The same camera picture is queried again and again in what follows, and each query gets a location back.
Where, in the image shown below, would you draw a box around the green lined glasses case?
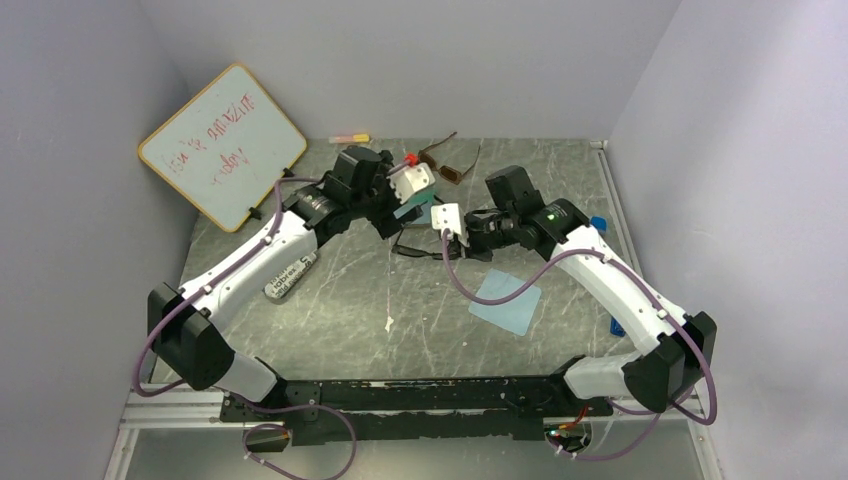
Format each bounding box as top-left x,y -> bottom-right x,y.
394,187 -> 438,228

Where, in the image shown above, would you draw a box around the black sunglasses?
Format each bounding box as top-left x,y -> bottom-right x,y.
390,229 -> 462,261

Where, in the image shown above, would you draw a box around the light blue cloth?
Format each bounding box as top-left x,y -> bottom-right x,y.
468,268 -> 543,337
393,199 -> 428,223

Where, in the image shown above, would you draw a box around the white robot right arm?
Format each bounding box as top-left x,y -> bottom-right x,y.
431,166 -> 717,415

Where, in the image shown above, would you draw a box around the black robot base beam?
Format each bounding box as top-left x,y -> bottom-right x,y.
220,375 -> 612,446

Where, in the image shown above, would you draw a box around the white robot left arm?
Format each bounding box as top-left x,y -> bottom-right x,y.
145,146 -> 435,420

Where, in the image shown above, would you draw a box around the brown sunglasses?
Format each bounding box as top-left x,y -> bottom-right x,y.
417,131 -> 482,185

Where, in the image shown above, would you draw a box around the pink yellow marker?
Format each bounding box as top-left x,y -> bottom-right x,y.
328,134 -> 371,144

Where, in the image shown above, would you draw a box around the blue whiteboard eraser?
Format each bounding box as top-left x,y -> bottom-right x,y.
590,216 -> 608,234

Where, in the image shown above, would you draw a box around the yellow framed whiteboard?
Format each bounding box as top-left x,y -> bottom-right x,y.
137,64 -> 307,232

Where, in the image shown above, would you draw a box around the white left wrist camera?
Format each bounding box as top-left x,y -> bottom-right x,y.
388,153 -> 435,204

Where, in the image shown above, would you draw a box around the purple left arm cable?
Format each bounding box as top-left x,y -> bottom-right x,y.
132,175 -> 359,480

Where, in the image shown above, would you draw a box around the aluminium frame rail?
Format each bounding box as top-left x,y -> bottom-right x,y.
104,387 -> 725,479

